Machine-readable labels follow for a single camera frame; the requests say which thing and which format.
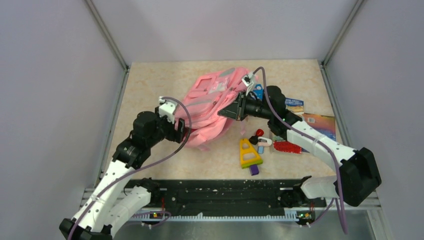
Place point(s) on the pink student backpack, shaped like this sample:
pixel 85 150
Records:
pixel 208 95

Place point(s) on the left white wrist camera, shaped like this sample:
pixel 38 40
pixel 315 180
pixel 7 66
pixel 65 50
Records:
pixel 167 108

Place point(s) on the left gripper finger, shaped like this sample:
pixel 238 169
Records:
pixel 181 123
pixel 177 136

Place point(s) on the red black stamp toy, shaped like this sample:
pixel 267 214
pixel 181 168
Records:
pixel 254 139

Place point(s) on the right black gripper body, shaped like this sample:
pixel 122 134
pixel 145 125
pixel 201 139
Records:
pixel 255 108

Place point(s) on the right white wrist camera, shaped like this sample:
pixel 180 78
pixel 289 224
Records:
pixel 249 80

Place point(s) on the red keyboard booklet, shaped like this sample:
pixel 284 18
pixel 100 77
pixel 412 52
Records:
pixel 279 145

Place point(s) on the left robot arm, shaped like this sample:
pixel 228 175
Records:
pixel 101 217

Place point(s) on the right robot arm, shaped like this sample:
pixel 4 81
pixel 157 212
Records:
pixel 356 171

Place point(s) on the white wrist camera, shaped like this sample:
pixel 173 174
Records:
pixel 167 108
pixel 249 80

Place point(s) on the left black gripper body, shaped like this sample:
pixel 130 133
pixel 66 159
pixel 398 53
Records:
pixel 164 127

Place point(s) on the blue story book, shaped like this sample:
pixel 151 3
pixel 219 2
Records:
pixel 295 105

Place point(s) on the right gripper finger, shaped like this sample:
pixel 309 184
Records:
pixel 241 98
pixel 232 111

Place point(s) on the yellow green purple block toy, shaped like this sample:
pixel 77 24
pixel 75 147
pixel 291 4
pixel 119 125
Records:
pixel 249 158

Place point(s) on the colourful thin book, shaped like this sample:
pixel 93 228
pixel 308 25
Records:
pixel 324 124

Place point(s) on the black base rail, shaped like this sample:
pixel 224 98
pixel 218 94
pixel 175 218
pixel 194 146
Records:
pixel 227 198

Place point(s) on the blue card game box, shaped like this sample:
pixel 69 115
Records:
pixel 258 91

